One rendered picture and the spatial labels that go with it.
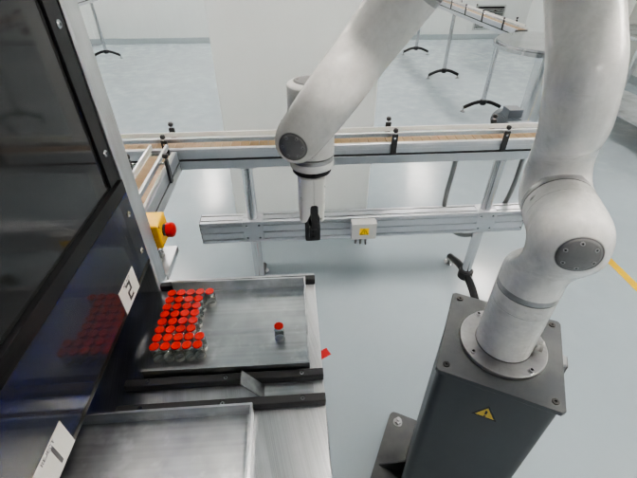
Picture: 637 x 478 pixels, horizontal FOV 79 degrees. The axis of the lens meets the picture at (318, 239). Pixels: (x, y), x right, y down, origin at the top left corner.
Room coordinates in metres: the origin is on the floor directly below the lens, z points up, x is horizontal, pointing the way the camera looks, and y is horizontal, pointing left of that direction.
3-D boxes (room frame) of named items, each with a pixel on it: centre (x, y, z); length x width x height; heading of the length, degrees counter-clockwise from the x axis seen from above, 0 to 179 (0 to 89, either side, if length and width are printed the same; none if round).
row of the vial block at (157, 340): (0.59, 0.35, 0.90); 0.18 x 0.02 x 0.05; 3
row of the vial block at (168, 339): (0.59, 0.33, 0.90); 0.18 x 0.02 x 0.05; 4
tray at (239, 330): (0.60, 0.20, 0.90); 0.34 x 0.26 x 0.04; 94
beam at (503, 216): (1.59, -0.23, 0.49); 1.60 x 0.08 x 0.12; 94
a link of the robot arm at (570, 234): (0.54, -0.42, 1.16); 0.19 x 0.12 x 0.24; 166
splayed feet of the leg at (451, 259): (1.63, -0.83, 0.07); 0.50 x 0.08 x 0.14; 4
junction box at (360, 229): (1.52, -0.22, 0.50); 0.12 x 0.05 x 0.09; 94
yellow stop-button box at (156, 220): (0.83, 0.44, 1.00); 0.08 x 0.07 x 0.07; 94
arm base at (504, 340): (0.57, -0.43, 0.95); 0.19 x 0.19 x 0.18
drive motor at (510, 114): (1.84, -0.95, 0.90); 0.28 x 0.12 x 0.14; 4
